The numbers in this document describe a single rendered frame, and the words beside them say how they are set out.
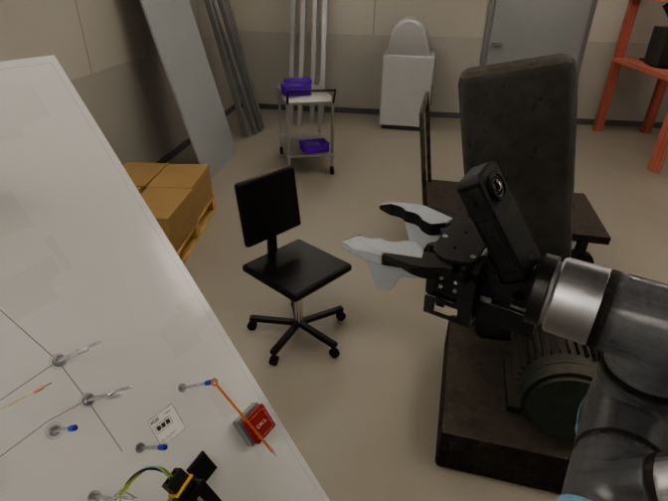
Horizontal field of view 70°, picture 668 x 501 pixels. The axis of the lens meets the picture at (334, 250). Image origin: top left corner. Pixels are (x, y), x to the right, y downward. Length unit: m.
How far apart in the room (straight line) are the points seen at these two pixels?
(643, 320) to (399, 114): 6.33
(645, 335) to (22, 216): 0.80
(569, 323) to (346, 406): 2.04
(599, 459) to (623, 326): 0.11
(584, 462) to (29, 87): 0.92
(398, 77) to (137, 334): 6.00
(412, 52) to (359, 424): 5.12
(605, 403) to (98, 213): 0.77
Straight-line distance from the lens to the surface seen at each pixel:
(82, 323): 0.84
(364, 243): 0.50
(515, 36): 7.47
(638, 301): 0.48
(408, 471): 2.26
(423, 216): 0.55
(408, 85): 6.63
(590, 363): 2.07
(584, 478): 0.45
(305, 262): 2.57
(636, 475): 0.44
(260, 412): 0.93
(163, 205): 3.53
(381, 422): 2.40
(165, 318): 0.89
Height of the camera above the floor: 1.82
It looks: 30 degrees down
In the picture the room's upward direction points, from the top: 1 degrees clockwise
